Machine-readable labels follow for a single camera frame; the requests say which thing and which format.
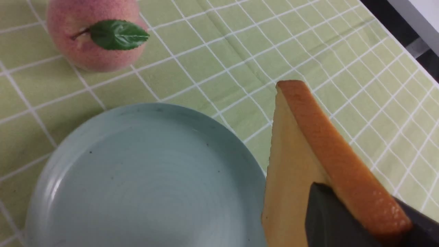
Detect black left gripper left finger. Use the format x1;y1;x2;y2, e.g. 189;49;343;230
305;183;381;247

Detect toast slice slot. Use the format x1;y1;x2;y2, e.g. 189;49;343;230
262;80;413;247

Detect light blue plate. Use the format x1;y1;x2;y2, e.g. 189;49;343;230
24;103;267;247

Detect green checkered tablecloth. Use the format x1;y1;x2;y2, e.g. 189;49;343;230
1;0;438;247

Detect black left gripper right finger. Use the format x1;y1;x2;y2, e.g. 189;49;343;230
393;198;439;247

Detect pink peach with leaf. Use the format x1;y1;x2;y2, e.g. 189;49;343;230
46;0;148;72

